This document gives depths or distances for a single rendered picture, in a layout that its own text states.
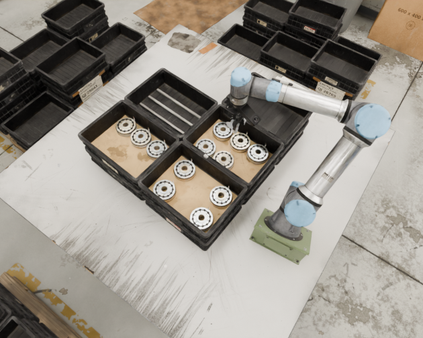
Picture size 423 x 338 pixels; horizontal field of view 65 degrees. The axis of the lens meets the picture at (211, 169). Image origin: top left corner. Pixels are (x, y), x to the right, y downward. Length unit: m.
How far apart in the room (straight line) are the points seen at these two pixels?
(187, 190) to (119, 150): 0.41
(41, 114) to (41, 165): 0.89
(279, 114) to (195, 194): 0.66
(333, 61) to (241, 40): 0.85
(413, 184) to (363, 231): 0.62
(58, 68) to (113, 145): 1.13
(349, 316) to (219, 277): 1.10
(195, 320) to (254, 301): 0.27
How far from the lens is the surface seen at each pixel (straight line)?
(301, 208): 1.31
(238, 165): 1.62
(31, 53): 3.10
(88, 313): 2.34
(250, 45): 3.10
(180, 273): 1.56
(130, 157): 1.67
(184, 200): 1.53
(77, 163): 1.89
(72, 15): 3.17
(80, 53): 2.79
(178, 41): 2.41
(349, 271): 2.48
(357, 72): 2.78
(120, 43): 2.98
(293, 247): 1.47
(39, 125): 2.72
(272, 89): 1.26
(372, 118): 1.26
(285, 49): 2.95
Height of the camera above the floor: 2.22
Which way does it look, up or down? 60 degrees down
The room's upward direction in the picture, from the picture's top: 3 degrees clockwise
